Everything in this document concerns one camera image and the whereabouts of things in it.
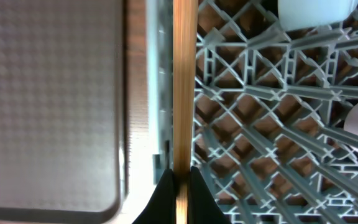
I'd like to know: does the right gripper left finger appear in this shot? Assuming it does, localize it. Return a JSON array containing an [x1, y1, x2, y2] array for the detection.
[[132, 169, 176, 224]]

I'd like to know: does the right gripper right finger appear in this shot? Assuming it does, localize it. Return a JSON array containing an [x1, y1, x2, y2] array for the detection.
[[188, 166, 230, 224]]

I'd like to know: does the wooden chopstick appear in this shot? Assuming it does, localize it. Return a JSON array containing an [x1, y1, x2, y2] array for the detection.
[[173, 0, 198, 224]]

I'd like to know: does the light blue bowl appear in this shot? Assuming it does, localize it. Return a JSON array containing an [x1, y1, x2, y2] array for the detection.
[[278, 0, 358, 31]]

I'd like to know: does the grey dishwasher rack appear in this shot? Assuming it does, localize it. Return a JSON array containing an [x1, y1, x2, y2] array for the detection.
[[145, 0, 358, 224]]

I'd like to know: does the brown serving tray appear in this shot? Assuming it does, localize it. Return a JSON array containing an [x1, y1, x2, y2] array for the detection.
[[0, 0, 125, 223]]

